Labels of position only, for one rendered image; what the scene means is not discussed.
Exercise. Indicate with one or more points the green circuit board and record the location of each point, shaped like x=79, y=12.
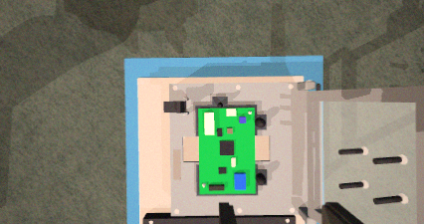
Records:
x=227, y=151

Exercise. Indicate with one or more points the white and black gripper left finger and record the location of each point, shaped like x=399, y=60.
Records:
x=226, y=213

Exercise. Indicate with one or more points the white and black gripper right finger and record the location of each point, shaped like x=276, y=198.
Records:
x=334, y=213

